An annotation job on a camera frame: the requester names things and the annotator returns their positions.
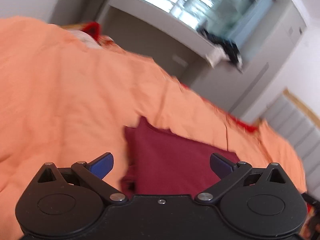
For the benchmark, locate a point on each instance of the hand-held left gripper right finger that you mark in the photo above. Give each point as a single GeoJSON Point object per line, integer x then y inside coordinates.
{"type": "Point", "coordinates": [220, 165]}

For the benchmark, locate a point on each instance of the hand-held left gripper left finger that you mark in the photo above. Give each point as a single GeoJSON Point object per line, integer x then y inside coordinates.
{"type": "Point", "coordinates": [101, 166]}

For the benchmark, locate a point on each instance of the maroon long-sleeve shirt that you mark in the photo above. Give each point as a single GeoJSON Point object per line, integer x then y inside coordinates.
{"type": "Point", "coordinates": [172, 162]}

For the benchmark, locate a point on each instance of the pile of dark clothes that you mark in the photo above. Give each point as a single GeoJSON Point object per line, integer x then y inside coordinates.
{"type": "Point", "coordinates": [226, 46]}

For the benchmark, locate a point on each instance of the orange duvet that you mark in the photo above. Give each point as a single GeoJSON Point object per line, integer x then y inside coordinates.
{"type": "Point", "coordinates": [62, 92]}

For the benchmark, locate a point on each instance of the grey padded headboard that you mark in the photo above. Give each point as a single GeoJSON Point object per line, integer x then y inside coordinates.
{"type": "Point", "coordinates": [296, 127]}

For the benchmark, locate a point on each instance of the grey tall cabinet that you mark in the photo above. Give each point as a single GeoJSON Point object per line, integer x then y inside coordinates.
{"type": "Point", "coordinates": [260, 75]}

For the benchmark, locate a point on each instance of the white hanging cloth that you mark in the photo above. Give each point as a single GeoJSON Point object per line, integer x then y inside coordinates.
{"type": "Point", "coordinates": [215, 56]}

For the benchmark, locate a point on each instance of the white floral pillow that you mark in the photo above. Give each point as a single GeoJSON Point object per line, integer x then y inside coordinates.
{"type": "Point", "coordinates": [85, 37]}

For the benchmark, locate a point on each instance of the grey window bench unit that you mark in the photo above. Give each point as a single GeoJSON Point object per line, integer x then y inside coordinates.
{"type": "Point", "coordinates": [160, 42]}

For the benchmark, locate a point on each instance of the red fuzzy cloth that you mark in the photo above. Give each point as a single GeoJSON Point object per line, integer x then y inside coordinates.
{"type": "Point", "coordinates": [92, 28]}

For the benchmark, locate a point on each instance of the light blue curtain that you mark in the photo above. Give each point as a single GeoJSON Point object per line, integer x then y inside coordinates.
{"type": "Point", "coordinates": [255, 15]}

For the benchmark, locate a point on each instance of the grey open shelf cabinet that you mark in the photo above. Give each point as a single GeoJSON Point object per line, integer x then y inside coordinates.
{"type": "Point", "coordinates": [80, 2]}

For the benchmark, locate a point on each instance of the window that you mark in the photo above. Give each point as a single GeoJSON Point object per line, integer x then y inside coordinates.
{"type": "Point", "coordinates": [190, 2]}

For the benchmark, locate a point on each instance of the white wall plate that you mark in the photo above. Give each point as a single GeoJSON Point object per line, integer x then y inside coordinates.
{"type": "Point", "coordinates": [180, 60]}

